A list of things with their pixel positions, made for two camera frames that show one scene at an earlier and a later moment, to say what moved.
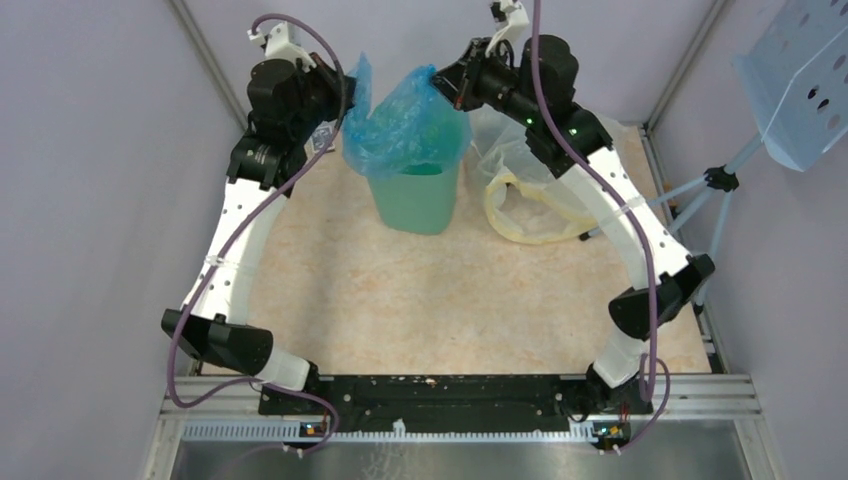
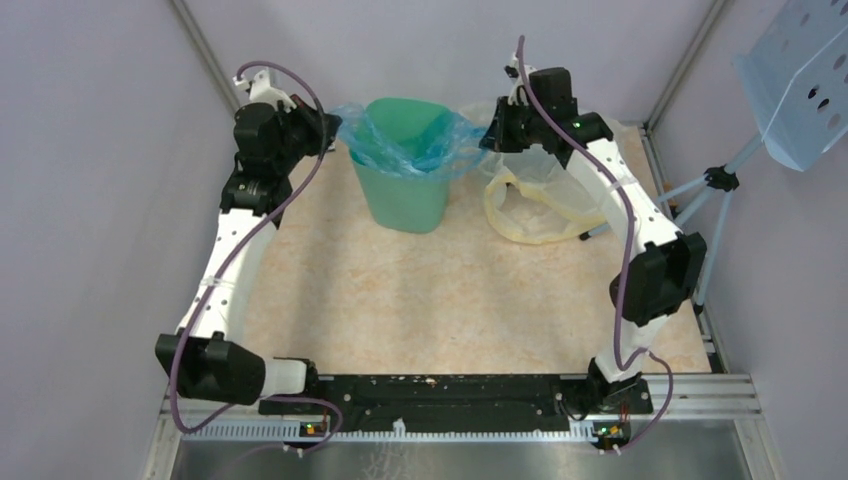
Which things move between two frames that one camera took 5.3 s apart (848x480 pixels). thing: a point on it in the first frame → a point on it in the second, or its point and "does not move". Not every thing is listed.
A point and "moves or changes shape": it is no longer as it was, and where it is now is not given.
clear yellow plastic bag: [524, 201] does not move
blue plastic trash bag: [415, 125] moves or changes shape
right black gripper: [458, 82] → [496, 137]
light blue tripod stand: [716, 178] does not move
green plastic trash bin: [419, 201] → [407, 122]
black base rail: [456, 404] does not move
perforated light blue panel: [796, 78] does not move
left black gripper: [329, 78] → [304, 114]
